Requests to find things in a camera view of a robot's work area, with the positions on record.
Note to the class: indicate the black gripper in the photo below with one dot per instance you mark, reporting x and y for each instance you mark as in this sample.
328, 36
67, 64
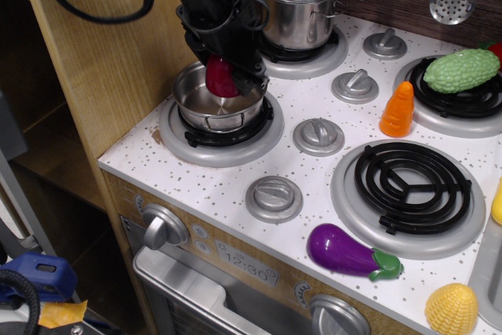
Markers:
227, 28

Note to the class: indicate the red toy sweet potato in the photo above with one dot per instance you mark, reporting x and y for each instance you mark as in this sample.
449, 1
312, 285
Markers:
219, 80

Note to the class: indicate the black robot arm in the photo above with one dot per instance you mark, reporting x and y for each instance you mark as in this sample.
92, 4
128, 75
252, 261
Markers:
227, 28

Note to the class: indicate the small steel pan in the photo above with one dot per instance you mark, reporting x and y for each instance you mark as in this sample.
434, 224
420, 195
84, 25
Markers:
207, 112

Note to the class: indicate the front left stove burner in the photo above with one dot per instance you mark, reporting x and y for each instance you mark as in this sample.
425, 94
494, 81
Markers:
192, 147

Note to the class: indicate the stove burner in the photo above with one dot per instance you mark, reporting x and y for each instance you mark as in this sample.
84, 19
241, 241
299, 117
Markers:
306, 64
475, 113
192, 147
408, 199

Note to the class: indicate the back left stove burner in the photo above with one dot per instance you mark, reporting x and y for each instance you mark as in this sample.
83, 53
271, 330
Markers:
306, 64

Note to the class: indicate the grey middle stove-top knob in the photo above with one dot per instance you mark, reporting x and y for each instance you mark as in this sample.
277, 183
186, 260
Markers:
318, 137

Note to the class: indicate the grey stove-top knob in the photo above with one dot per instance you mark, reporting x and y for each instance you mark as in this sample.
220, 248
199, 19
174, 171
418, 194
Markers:
385, 46
274, 200
355, 87
318, 137

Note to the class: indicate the grey upper stove-top knob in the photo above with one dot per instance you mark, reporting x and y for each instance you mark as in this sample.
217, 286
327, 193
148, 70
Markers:
355, 87

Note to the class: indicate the grey front stove-top knob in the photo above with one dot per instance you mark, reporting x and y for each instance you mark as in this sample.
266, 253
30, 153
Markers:
274, 200

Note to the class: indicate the grey back stove-top knob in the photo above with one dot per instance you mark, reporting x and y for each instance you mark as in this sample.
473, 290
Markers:
385, 46

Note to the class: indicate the front right stove burner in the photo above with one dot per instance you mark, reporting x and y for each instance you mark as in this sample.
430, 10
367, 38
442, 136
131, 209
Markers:
408, 199

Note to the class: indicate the back right stove burner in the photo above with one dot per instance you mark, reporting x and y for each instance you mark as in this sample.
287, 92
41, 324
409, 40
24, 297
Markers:
475, 113

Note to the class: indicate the steel pot with lid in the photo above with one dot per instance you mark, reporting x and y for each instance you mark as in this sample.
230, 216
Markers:
297, 25

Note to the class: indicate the grey left oven knob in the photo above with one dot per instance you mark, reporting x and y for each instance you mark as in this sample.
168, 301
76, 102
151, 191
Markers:
163, 227

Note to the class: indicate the grey oven knob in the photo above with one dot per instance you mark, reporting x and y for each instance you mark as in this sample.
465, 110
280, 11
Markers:
331, 315
163, 227

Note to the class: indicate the orange toy carrot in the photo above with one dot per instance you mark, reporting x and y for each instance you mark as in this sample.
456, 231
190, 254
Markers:
397, 118

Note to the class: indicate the purple toy eggplant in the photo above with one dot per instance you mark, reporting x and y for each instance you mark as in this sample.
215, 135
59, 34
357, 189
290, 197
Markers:
332, 248

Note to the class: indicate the green toy bitter gourd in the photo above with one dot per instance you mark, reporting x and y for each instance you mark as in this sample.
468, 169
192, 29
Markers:
461, 71

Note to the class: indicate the hanging slotted steel skimmer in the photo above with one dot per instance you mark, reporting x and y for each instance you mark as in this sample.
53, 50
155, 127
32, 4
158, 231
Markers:
451, 12

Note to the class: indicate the blue clamp tool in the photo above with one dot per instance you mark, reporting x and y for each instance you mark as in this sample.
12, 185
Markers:
52, 277

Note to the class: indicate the grey right oven knob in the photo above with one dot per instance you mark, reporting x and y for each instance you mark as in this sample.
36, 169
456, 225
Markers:
331, 315

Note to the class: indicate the red toy behind gourd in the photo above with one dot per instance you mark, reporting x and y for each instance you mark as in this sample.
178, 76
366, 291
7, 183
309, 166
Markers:
495, 50

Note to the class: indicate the yellow tape piece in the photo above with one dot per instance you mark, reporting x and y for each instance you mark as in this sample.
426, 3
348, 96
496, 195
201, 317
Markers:
55, 315

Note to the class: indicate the yellow toy at edge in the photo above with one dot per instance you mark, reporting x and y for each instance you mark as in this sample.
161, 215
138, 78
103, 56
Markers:
496, 207

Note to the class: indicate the yellow toy corn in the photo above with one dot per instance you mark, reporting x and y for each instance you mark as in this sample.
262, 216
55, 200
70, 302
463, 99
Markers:
452, 309

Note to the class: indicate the grey sink edge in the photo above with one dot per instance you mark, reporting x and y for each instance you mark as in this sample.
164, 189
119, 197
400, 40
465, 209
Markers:
485, 278

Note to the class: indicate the grey oven door handle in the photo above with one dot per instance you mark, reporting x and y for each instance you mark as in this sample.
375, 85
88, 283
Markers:
189, 296

